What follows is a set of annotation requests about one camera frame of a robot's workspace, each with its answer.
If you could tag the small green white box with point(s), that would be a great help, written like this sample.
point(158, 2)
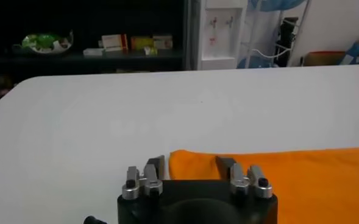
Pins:
point(150, 50)

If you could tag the black shelf unit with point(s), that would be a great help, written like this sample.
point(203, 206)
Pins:
point(90, 18)

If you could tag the black stand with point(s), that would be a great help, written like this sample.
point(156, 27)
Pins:
point(286, 39)

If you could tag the white metal jug rack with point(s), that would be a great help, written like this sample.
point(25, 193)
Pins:
point(299, 30)

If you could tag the white red medicine box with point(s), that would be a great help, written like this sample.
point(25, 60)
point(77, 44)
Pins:
point(114, 42)

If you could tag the white green medicine box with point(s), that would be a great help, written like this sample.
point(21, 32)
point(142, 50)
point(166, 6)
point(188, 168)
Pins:
point(163, 41)

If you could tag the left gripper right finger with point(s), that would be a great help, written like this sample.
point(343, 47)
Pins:
point(237, 178)

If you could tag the orange t-shirt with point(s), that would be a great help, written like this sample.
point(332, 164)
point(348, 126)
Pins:
point(289, 185)

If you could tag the flat white medicine box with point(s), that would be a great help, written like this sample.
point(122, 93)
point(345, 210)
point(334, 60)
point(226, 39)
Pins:
point(93, 52)

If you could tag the yellow medicine box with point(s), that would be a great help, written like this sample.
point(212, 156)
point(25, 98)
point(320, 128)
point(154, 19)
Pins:
point(141, 42)

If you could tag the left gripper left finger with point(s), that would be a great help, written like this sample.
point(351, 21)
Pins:
point(150, 176)

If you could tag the white water dispenser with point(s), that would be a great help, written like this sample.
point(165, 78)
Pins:
point(222, 36)

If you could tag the silver bowl with green packets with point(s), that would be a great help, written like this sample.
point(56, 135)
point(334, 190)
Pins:
point(45, 42)

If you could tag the blue water jug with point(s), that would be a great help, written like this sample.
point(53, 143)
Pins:
point(276, 4)
point(253, 63)

